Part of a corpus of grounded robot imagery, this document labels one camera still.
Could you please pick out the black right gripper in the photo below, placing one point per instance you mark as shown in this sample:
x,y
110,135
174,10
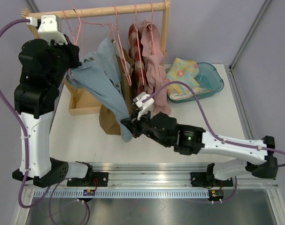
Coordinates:
x,y
135,125

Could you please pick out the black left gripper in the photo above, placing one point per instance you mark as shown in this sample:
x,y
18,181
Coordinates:
x,y
69,48

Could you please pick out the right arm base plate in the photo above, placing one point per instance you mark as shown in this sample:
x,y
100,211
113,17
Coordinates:
x,y
201,179

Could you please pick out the red plaid garment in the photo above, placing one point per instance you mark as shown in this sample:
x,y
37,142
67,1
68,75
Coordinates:
x,y
134,55

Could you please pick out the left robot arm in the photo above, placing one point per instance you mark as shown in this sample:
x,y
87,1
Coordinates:
x,y
44,65

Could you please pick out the white slotted cable duct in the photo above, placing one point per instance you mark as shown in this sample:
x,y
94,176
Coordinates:
x,y
128,193

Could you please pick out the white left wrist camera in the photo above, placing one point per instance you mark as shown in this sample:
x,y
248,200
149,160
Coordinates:
x,y
49,29

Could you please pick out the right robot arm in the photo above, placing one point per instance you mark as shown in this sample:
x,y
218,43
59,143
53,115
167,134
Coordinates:
x,y
248,156

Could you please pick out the pink hanger one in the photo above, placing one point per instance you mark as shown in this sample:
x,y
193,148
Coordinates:
x,y
69,27

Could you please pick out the brown garment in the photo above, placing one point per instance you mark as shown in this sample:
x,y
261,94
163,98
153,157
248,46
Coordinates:
x,y
107,119

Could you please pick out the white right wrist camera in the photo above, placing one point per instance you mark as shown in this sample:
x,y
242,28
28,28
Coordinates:
x,y
144,103

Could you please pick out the pink hanger two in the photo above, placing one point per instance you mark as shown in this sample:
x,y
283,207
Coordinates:
x,y
81,23

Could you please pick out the pink hanger five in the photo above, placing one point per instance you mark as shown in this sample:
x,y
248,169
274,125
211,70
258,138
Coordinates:
x,y
151,27

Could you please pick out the floral pastel garment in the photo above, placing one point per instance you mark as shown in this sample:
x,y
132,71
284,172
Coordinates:
x,y
184,71

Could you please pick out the wooden clothes rack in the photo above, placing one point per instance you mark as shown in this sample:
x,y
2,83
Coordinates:
x,y
81,102

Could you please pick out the light blue shirt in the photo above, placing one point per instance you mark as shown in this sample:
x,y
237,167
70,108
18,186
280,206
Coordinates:
x,y
99,75

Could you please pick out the aluminium mounting rail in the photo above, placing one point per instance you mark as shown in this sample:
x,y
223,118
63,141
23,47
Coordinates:
x,y
164,176

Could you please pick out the pink skirt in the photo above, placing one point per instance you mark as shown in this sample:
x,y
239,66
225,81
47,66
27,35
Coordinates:
x,y
155,72

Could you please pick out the pink hanger three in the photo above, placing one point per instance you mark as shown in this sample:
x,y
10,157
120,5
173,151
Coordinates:
x,y
121,47

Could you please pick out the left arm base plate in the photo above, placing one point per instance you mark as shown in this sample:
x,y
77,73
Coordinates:
x,y
98,179

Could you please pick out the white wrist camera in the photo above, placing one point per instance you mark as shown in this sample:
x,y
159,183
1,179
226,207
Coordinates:
x,y
49,29
144,103

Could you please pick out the pink hanger four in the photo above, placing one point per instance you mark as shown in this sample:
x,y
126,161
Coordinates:
x,y
138,43

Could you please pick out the teal plastic bin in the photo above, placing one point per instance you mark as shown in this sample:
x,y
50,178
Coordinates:
x,y
208,77

